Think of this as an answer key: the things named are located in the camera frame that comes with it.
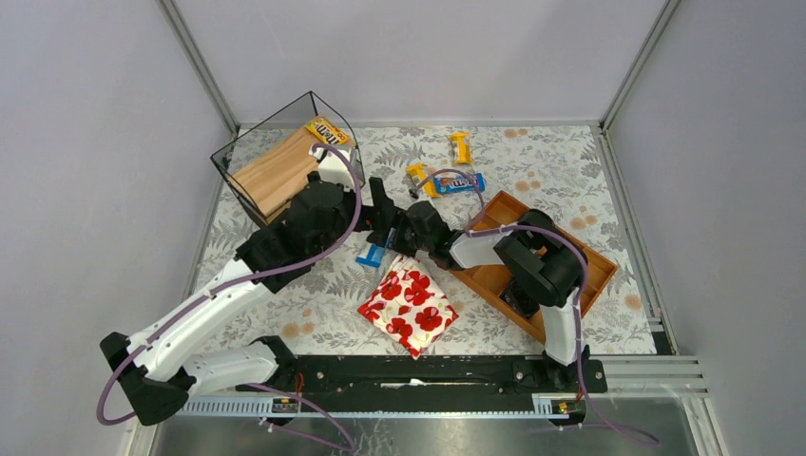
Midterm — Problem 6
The blue white candy bar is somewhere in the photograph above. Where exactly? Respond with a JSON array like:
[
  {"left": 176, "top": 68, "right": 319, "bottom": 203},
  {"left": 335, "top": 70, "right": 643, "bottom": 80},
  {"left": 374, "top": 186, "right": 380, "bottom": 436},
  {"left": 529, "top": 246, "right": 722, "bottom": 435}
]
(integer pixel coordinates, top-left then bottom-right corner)
[{"left": 355, "top": 244, "right": 386, "bottom": 269}]

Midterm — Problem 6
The yellow candy bar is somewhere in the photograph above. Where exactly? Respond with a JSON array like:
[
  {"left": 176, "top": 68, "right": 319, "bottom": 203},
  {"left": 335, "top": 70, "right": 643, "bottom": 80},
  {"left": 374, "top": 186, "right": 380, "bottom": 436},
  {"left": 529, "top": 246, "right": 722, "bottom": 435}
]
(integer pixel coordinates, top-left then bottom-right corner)
[
  {"left": 406, "top": 162, "right": 441, "bottom": 199},
  {"left": 449, "top": 131, "right": 474, "bottom": 165}
]

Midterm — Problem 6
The blue m&m candy bag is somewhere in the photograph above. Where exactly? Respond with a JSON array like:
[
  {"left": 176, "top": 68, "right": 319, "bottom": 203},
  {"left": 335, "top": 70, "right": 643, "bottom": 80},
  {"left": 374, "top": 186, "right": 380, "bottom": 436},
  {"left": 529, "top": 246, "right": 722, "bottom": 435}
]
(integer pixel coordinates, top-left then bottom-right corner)
[{"left": 435, "top": 173, "right": 486, "bottom": 195}]

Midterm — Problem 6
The yellow m&m candy bag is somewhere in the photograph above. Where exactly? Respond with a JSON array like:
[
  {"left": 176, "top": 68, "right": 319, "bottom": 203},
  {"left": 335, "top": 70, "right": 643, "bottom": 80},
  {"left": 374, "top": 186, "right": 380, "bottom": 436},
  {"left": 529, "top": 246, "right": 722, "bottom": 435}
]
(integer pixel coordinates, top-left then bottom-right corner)
[{"left": 305, "top": 116, "right": 352, "bottom": 145}]

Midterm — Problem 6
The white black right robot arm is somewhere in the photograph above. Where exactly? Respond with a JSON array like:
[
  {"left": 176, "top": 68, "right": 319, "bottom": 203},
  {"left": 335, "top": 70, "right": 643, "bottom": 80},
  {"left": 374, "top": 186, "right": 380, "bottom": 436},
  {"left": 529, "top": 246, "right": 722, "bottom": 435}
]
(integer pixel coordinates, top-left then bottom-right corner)
[{"left": 373, "top": 200, "right": 588, "bottom": 366}]

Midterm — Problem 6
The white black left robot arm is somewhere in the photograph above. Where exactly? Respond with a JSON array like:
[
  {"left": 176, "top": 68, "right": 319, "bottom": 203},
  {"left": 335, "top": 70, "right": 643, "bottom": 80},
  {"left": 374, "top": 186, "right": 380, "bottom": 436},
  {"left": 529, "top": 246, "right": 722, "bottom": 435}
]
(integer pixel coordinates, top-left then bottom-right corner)
[{"left": 96, "top": 172, "right": 395, "bottom": 426}]

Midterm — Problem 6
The floral patterned table mat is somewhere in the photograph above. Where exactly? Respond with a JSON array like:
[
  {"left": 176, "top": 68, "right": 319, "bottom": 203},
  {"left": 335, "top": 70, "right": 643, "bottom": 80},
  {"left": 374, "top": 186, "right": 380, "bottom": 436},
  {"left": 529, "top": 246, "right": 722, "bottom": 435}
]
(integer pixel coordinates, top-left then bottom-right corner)
[{"left": 201, "top": 125, "right": 657, "bottom": 355}]

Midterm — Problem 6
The red poppy folded cloth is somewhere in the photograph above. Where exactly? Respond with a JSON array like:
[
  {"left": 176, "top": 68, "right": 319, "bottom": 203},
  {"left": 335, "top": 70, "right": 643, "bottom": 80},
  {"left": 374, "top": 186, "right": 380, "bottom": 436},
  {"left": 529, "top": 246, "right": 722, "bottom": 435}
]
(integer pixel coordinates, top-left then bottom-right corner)
[{"left": 357, "top": 255, "right": 459, "bottom": 360}]

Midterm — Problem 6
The brown wooden divided tray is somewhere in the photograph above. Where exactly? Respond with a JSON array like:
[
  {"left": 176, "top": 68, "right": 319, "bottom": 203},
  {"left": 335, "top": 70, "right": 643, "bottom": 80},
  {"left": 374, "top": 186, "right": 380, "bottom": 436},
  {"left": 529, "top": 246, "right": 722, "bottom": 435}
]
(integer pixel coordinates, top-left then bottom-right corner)
[{"left": 452, "top": 191, "right": 618, "bottom": 346}]

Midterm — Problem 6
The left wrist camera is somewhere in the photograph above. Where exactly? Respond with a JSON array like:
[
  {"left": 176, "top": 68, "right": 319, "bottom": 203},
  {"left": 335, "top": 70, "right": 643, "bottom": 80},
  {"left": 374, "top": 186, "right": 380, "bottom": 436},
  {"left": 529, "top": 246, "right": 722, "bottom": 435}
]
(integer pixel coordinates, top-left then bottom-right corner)
[{"left": 309, "top": 144, "right": 363, "bottom": 191}]

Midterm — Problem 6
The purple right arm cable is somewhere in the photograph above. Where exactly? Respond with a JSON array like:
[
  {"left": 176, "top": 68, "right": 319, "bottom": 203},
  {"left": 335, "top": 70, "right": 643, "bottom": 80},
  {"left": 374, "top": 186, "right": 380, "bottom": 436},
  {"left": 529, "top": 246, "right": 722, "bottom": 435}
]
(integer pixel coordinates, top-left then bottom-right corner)
[{"left": 412, "top": 168, "right": 662, "bottom": 447}]

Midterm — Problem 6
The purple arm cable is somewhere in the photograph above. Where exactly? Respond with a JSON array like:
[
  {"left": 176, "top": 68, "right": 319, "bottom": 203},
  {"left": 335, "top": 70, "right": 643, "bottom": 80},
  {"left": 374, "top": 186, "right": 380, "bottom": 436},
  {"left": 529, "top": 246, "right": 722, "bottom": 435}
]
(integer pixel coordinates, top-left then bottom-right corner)
[
  {"left": 412, "top": 168, "right": 662, "bottom": 447},
  {"left": 95, "top": 142, "right": 364, "bottom": 453}
]

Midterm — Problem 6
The black wire wooden shelf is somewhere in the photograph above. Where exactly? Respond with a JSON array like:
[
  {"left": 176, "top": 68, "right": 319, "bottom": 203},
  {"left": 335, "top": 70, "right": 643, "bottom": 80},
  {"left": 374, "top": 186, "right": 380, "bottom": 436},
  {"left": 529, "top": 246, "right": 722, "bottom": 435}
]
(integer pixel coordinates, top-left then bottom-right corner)
[{"left": 211, "top": 90, "right": 366, "bottom": 227}]

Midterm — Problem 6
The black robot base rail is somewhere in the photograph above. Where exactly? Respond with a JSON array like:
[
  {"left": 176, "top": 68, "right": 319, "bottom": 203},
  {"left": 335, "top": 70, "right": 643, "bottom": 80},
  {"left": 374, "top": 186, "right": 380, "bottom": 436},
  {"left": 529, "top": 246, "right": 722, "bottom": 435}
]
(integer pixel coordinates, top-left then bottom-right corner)
[{"left": 264, "top": 347, "right": 608, "bottom": 413}]

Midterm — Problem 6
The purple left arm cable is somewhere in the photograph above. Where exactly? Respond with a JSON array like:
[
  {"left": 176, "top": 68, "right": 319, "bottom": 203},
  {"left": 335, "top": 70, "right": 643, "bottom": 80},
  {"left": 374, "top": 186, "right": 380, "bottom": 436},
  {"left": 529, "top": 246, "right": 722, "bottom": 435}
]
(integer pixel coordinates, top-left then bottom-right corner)
[{"left": 95, "top": 142, "right": 364, "bottom": 453}]

